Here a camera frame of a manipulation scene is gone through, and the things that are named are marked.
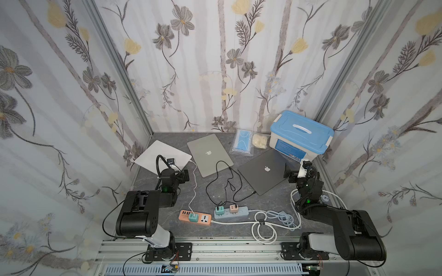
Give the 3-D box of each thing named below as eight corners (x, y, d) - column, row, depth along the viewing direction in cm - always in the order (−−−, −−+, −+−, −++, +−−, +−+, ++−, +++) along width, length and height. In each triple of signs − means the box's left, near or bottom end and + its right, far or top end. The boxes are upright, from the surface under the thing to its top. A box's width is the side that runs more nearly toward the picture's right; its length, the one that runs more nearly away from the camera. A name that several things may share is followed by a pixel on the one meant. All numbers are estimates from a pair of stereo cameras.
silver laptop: (202, 177, 101) (202, 175, 99) (187, 144, 117) (186, 142, 115) (233, 164, 106) (234, 162, 105) (215, 135, 123) (215, 132, 121)
